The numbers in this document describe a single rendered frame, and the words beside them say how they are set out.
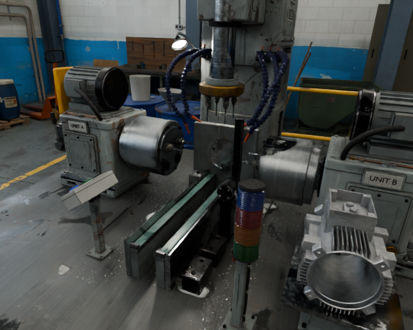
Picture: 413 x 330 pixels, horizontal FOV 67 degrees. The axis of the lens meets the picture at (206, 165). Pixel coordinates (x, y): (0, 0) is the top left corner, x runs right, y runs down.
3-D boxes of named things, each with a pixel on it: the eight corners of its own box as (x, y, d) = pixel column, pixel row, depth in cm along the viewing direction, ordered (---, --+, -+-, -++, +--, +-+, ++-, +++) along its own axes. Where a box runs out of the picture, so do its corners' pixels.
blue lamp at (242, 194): (241, 196, 73) (242, 179, 71) (266, 201, 70) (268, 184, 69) (233, 207, 67) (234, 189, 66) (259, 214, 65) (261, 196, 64)
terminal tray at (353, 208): (323, 210, 85) (328, 187, 83) (366, 219, 82) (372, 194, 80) (323, 234, 75) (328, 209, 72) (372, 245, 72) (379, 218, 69)
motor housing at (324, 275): (299, 252, 93) (309, 196, 85) (370, 268, 87) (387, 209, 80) (294, 302, 75) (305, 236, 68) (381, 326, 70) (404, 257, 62)
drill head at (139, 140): (130, 153, 165) (126, 107, 156) (191, 165, 152) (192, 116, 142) (96, 170, 144) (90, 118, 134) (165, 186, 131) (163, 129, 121)
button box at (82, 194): (106, 188, 109) (98, 175, 108) (119, 182, 105) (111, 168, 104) (68, 211, 94) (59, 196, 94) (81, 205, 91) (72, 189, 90)
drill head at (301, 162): (250, 178, 141) (255, 124, 132) (347, 198, 126) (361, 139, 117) (232, 202, 120) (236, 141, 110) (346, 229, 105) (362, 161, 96)
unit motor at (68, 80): (86, 142, 171) (77, 61, 155) (136, 152, 159) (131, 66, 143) (48, 157, 149) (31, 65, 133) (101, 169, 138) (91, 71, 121)
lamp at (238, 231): (238, 228, 76) (240, 213, 74) (262, 235, 74) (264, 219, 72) (230, 242, 71) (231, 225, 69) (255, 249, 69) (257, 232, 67)
